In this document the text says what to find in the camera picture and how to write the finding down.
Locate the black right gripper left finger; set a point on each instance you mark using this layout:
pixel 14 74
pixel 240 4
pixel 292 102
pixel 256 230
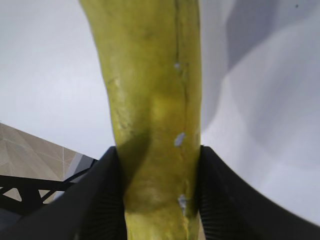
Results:
pixel 106 222

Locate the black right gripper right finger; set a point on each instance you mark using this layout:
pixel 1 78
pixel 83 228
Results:
pixel 230 209

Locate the yellow banana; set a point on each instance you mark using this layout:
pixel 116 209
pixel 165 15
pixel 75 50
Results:
pixel 150 58

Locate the black metal frame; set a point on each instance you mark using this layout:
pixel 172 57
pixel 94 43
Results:
pixel 76 196

